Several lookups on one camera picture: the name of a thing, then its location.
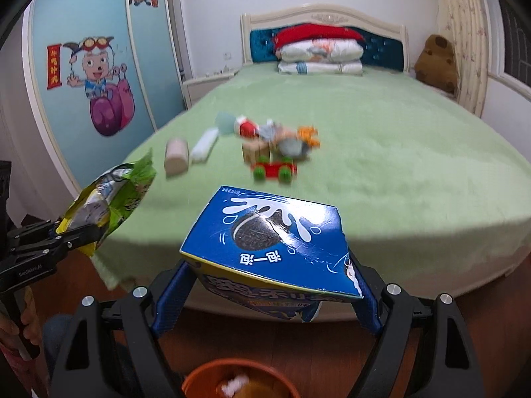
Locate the white printed pillow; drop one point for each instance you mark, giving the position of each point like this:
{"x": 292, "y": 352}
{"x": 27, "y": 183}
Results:
{"x": 319, "y": 52}

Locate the orange round bin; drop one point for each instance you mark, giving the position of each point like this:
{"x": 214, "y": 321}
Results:
{"x": 199, "y": 377}

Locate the cream floral curtain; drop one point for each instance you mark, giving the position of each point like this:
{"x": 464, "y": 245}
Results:
{"x": 464, "y": 41}

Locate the person's blue jeans leg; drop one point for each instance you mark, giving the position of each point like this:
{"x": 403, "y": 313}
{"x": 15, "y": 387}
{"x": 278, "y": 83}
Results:
{"x": 56, "y": 340}

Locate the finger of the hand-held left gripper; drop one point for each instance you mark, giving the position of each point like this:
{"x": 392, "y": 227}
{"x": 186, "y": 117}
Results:
{"x": 62, "y": 245}
{"x": 37, "y": 230}

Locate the white crumpled paper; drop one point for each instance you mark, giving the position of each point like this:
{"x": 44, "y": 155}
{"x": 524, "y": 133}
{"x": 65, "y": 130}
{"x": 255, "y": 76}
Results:
{"x": 234, "y": 383}

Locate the orange dinosaur toy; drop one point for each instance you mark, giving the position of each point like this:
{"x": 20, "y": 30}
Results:
{"x": 309, "y": 136}

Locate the red and white toy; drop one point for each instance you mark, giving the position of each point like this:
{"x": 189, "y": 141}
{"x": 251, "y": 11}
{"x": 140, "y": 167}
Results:
{"x": 247, "y": 127}

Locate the blue cartoon wardrobe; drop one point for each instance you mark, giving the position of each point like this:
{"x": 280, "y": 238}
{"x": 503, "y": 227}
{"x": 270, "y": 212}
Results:
{"x": 103, "y": 49}

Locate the brown plush toy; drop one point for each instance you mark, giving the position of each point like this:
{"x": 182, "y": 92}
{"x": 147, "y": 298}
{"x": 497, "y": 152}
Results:
{"x": 437, "y": 62}

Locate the green snack bag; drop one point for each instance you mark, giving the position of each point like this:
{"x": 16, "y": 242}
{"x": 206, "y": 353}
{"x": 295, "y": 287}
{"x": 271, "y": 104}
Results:
{"x": 116, "y": 199}

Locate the teal plastic piece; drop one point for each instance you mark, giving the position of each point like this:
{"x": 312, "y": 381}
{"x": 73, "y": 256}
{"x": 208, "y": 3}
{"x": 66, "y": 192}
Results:
{"x": 226, "y": 123}

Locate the folded white printed quilt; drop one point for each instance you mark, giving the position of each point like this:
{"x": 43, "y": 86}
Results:
{"x": 319, "y": 68}

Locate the window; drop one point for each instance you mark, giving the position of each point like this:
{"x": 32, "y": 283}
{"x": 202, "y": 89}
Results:
{"x": 516, "y": 45}

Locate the person's left hand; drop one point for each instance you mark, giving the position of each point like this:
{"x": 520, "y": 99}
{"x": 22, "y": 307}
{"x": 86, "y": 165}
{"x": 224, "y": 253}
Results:
{"x": 31, "y": 319}

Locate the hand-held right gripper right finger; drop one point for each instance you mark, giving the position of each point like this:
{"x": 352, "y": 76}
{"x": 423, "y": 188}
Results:
{"x": 367, "y": 302}

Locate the white nightstand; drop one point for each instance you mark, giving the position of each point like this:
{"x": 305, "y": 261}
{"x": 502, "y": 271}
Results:
{"x": 203, "y": 87}

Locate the white tube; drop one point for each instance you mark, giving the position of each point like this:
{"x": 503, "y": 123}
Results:
{"x": 204, "y": 145}

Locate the beige cylinder block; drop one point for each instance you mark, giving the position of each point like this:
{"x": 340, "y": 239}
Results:
{"x": 176, "y": 156}

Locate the green bed blanket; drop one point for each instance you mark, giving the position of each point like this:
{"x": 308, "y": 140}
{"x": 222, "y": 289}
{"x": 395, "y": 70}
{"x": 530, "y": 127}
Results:
{"x": 394, "y": 166}

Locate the grey round toy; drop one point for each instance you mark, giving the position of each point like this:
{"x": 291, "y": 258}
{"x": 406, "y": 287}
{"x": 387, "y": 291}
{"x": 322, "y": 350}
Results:
{"x": 293, "y": 148}

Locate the wooden block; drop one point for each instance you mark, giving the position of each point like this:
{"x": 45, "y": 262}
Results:
{"x": 255, "y": 152}

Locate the blue cookie box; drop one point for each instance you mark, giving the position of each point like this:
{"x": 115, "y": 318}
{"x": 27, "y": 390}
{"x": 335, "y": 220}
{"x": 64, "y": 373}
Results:
{"x": 269, "y": 232}

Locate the red toy car green wheels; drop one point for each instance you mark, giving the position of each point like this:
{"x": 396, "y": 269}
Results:
{"x": 274, "y": 170}

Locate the red pillow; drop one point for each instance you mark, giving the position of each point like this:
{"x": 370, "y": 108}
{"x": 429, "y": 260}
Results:
{"x": 315, "y": 32}

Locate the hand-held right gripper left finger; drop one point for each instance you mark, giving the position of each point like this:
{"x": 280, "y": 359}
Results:
{"x": 176, "y": 286}

